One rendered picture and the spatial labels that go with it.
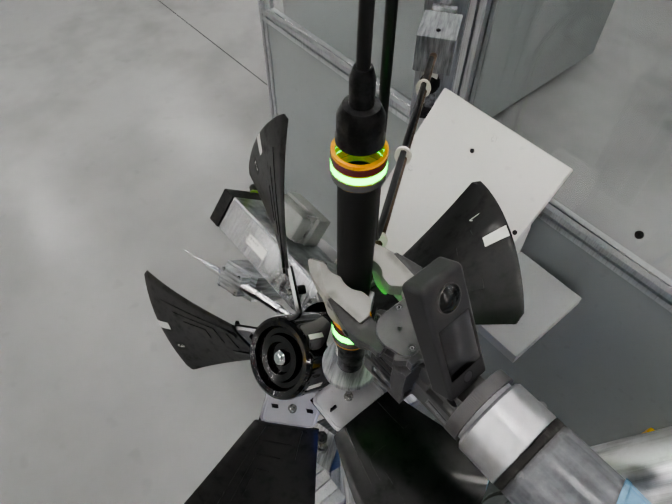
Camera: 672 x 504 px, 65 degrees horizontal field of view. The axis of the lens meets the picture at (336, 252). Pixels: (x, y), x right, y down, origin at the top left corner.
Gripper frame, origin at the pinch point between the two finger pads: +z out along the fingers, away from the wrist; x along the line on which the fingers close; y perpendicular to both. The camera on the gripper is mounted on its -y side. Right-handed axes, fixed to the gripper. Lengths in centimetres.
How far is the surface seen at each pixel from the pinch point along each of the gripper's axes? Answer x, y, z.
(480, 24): 70, 17, 38
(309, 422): -4.9, 40.8, 0.8
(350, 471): -6.5, 31.4, -10.8
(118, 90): 50, 149, 264
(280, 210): 6.3, 15.7, 20.5
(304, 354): -2.9, 23.9, 3.4
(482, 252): 17.8, 8.7, -6.1
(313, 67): 70, 58, 97
